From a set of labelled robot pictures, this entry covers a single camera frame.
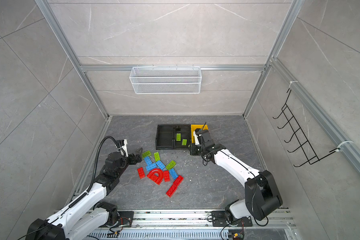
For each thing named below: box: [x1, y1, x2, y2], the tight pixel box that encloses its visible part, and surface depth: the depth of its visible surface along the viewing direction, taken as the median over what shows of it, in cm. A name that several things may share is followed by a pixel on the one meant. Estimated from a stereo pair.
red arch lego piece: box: [147, 168, 164, 186], surface depth 89 cm
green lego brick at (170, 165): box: [165, 160, 177, 171], surface depth 92 cm
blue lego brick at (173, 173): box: [169, 168, 179, 180], surface depth 90 cm
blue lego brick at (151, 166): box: [145, 162, 157, 171], surface depth 92 cm
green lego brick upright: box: [153, 152, 161, 162], surface depth 97 cm
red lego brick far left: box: [137, 167, 146, 179], surface depth 89 cm
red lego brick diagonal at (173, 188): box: [166, 181, 181, 198], surface depth 85 cm
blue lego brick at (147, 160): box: [144, 156, 153, 165], surface depth 95 cm
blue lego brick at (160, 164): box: [155, 160, 165, 170], surface depth 92 cm
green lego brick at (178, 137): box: [176, 133, 181, 142], surface depth 106 cm
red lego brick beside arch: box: [163, 170, 171, 182], surface depth 88 cm
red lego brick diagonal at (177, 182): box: [169, 175, 184, 190], surface depth 87 cm
